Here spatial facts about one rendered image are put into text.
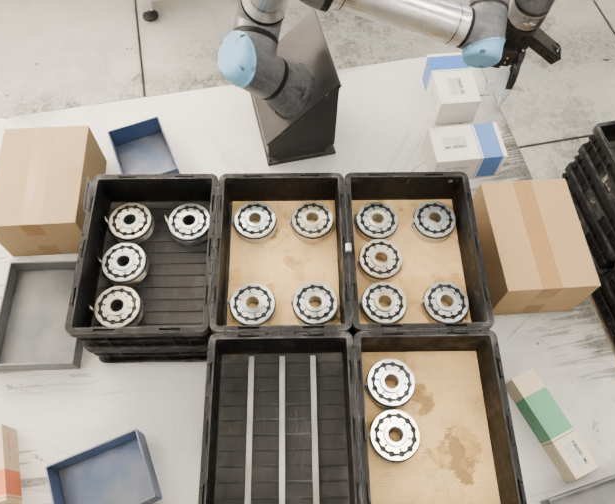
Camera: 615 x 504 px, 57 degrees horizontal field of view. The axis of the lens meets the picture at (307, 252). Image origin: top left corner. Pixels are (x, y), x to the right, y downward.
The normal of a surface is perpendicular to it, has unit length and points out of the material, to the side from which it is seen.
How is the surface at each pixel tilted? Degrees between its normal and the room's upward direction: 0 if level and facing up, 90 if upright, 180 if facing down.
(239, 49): 48
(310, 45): 44
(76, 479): 0
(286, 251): 0
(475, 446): 0
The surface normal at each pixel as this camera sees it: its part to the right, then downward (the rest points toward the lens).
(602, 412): 0.01, -0.46
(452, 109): 0.11, 0.89
